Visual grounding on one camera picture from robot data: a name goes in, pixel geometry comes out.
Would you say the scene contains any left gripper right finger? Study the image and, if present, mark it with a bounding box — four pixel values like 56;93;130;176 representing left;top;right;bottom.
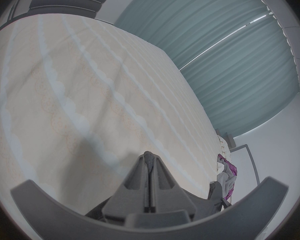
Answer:
150;156;197;218

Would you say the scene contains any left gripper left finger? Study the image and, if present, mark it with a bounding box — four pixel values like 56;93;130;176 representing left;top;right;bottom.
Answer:
102;155;150;222

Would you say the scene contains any black T-shirt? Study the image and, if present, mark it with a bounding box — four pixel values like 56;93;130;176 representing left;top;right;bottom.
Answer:
85;151;233;222

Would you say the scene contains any bed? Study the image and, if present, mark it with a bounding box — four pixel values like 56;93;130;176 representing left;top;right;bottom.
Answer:
0;14;261;217

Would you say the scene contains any white garment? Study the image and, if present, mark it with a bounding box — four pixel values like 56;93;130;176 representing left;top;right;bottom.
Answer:
216;158;226;175

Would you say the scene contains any grey garment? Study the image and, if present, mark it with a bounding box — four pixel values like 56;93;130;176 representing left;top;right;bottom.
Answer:
219;169;237;197

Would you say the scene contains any purple satin garment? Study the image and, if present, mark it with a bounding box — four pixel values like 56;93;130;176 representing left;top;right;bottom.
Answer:
217;154;238;202

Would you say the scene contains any white printed pillow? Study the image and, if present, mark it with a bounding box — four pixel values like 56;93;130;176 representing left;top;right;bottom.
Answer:
216;134;232;161

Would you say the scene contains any grey bedside table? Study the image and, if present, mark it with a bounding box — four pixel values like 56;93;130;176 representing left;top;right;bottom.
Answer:
215;129;237;149

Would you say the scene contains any blue-green curtain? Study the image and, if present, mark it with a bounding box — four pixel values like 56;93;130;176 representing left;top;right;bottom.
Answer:
179;14;300;137
114;0;268;69

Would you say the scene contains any black chest of drawers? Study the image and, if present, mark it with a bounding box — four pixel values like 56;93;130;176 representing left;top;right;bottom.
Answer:
29;0;108;19

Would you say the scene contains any black dressing table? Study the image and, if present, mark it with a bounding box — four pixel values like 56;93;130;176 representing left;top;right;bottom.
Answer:
0;3;18;33

